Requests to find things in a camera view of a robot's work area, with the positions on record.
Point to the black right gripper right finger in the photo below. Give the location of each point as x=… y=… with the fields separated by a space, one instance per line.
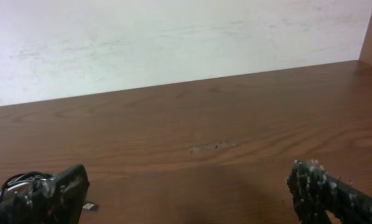
x=315 y=193

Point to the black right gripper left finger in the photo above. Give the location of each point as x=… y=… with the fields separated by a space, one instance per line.
x=37 y=197

